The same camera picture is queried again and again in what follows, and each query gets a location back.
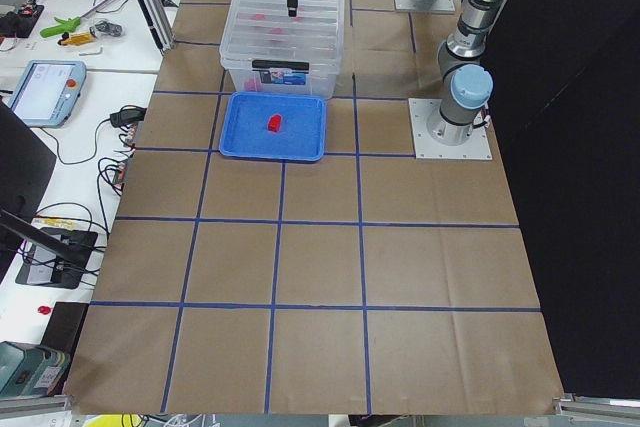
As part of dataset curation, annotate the clear ribbed box lid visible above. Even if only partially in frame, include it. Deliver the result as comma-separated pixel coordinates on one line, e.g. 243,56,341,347
219,0,347,72

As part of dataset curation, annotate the clear plastic storage box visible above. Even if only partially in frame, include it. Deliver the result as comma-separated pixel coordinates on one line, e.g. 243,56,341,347
219,0,347,100

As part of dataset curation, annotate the blue plastic tray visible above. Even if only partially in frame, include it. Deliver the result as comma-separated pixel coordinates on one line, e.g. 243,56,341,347
219,92,327,162

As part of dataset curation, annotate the black power adapter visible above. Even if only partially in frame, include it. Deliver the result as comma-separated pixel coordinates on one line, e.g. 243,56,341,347
109,106,147,128

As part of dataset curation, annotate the yellow small tool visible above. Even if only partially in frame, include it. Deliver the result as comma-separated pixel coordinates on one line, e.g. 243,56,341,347
58,32,96,46

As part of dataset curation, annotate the green plastic tool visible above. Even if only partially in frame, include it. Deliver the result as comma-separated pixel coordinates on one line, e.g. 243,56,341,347
40,17,82,38

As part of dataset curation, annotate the teach pendant tablet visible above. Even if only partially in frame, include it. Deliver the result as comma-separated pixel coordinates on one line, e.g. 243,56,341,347
8,60,87,128

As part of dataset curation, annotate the brown paper table cover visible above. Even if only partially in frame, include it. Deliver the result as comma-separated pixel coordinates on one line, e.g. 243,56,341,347
66,0,563,415

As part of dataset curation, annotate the black monitor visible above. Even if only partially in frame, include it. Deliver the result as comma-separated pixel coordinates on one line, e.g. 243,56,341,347
1,103,56,279

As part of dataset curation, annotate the black monitor stand base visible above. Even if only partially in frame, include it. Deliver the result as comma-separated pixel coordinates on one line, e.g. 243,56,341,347
15,227,98,289

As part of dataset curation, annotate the small red object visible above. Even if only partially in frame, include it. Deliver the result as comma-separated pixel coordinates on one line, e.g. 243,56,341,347
37,305,52,315

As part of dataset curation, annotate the black box latch handle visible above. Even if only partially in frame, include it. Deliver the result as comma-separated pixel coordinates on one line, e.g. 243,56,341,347
252,59,310,73

